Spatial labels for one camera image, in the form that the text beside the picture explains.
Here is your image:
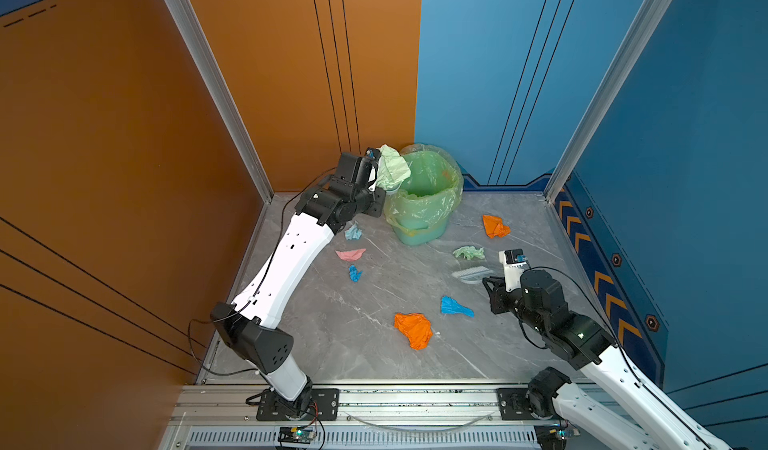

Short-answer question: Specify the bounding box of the grey-green hand brush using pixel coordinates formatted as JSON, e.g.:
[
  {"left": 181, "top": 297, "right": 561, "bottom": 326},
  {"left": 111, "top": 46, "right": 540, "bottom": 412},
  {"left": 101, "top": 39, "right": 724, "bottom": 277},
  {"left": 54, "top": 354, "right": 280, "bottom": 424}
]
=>
[{"left": 452, "top": 266, "right": 493, "bottom": 284}]

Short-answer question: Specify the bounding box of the green circuit board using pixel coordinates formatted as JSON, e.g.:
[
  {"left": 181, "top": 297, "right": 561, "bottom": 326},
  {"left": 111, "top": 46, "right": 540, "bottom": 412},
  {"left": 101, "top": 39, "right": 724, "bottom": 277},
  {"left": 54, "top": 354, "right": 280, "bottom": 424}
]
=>
[
  {"left": 277, "top": 426, "right": 318, "bottom": 449},
  {"left": 534, "top": 426, "right": 580, "bottom": 450}
]

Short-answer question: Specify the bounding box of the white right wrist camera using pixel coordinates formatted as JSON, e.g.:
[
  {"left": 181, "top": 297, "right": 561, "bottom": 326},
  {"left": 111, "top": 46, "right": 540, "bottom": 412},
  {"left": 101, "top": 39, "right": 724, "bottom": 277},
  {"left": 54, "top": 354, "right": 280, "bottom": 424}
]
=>
[{"left": 499, "top": 249, "right": 530, "bottom": 293}]

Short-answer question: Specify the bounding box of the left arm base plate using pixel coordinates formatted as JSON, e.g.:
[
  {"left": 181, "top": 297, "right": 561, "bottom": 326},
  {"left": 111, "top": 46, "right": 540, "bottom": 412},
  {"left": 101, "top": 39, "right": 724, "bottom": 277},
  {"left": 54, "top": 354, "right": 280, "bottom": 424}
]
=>
[{"left": 255, "top": 388, "right": 340, "bottom": 423}]

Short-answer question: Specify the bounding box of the large orange paper scrap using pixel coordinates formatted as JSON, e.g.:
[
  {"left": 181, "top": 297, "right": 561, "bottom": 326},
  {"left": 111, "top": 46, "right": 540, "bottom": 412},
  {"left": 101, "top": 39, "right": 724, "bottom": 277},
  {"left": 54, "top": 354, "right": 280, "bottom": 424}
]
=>
[{"left": 394, "top": 313, "right": 433, "bottom": 350}]

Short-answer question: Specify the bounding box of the small orange paper scrap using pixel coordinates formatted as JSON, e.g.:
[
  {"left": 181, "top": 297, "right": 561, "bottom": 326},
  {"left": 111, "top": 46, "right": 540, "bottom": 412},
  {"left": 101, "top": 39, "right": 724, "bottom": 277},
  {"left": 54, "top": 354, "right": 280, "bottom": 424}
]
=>
[{"left": 482, "top": 215, "right": 511, "bottom": 239}]

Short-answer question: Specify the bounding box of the light green paper scrap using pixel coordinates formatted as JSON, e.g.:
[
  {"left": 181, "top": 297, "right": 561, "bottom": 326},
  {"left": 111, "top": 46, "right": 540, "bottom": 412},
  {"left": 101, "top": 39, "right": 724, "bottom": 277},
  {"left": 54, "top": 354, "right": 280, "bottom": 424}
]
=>
[{"left": 379, "top": 145, "right": 411, "bottom": 185}]

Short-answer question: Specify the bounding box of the left green circuit board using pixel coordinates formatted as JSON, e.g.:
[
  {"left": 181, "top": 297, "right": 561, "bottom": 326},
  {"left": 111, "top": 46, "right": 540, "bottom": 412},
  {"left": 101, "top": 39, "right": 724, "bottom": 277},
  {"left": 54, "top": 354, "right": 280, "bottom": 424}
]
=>
[{"left": 277, "top": 426, "right": 318, "bottom": 449}]

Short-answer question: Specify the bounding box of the bright blue paper scrap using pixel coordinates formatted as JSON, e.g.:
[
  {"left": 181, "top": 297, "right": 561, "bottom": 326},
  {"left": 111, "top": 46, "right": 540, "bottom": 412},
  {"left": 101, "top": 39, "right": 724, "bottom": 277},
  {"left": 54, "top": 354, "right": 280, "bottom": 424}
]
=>
[{"left": 440, "top": 296, "right": 475, "bottom": 318}]

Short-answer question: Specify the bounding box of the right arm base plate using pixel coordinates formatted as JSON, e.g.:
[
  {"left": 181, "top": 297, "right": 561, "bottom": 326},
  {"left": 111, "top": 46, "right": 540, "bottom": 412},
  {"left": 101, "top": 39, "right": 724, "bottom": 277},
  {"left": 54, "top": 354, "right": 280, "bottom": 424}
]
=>
[{"left": 496, "top": 387, "right": 558, "bottom": 421}]

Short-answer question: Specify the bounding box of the aluminium front rail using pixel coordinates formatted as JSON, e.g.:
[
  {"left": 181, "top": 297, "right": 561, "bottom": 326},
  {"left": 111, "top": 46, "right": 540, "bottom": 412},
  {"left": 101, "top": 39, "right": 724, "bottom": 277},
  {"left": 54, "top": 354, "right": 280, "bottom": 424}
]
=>
[{"left": 167, "top": 382, "right": 679, "bottom": 428}]

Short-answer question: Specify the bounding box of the green trash bin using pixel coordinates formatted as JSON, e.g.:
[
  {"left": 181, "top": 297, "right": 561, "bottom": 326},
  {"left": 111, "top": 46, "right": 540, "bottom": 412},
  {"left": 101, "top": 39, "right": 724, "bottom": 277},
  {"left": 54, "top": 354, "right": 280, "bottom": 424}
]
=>
[{"left": 391, "top": 212, "right": 450, "bottom": 246}]

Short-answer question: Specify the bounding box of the right green circuit board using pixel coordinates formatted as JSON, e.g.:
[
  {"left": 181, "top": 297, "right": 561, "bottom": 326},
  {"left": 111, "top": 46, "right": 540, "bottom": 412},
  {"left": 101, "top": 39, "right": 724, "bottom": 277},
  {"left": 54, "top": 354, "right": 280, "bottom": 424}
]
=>
[{"left": 534, "top": 426, "right": 580, "bottom": 450}]

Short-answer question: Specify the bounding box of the small blue twisted scrap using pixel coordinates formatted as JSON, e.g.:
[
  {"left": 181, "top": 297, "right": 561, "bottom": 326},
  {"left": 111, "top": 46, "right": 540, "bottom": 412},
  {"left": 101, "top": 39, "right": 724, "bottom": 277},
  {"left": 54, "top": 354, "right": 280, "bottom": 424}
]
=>
[{"left": 348, "top": 265, "right": 362, "bottom": 282}]

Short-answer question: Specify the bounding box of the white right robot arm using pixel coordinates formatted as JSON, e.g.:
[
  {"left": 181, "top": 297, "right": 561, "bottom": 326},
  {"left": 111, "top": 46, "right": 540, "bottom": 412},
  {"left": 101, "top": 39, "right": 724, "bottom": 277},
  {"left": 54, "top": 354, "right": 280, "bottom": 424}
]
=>
[{"left": 482, "top": 264, "right": 729, "bottom": 449}]

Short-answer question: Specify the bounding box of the pink paper scrap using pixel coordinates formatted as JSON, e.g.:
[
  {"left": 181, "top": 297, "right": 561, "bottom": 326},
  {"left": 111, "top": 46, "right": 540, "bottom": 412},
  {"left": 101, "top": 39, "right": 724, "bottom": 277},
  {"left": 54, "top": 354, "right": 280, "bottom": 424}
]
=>
[{"left": 336, "top": 248, "right": 366, "bottom": 262}]

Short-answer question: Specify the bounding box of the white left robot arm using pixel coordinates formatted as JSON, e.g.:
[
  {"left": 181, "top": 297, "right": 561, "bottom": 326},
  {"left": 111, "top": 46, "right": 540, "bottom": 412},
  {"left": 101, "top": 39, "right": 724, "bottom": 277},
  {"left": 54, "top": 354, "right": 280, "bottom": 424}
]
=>
[{"left": 210, "top": 148, "right": 386, "bottom": 413}]

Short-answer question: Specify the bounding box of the pale blue paper scrap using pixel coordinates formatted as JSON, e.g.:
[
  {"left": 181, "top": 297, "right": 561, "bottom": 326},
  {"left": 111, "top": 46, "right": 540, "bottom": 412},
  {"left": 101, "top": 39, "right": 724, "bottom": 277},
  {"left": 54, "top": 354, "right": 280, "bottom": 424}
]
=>
[{"left": 344, "top": 222, "right": 363, "bottom": 241}]

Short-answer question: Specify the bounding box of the mint green paper scrap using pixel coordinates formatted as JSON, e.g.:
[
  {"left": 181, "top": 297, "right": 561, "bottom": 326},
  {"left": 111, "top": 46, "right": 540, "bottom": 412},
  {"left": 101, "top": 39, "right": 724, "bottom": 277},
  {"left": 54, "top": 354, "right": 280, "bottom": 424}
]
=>
[{"left": 453, "top": 246, "right": 485, "bottom": 260}]

